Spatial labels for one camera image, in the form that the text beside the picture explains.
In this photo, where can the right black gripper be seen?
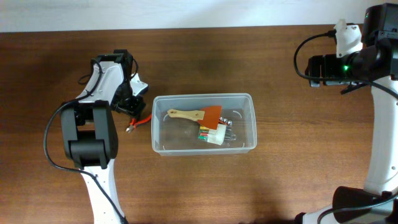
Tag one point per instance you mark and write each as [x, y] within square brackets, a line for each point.
[327, 63]

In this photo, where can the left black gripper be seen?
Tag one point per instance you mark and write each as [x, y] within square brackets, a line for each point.
[135, 108]

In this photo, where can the red handled pliers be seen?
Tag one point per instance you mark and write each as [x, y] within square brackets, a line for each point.
[134, 123]

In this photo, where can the clear plastic container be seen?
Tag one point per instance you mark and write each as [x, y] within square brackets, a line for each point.
[179, 137]

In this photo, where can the orange scraper wooden handle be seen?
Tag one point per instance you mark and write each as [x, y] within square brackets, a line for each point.
[207, 116]

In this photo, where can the orange socket bit rail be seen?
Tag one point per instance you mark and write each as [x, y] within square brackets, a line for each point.
[225, 121]

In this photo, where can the clear case coloured bits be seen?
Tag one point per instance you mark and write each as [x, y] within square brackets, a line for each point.
[220, 136]

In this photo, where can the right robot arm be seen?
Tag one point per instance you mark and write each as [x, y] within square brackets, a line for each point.
[365, 56]

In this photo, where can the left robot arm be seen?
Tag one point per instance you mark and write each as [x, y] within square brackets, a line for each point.
[89, 134]

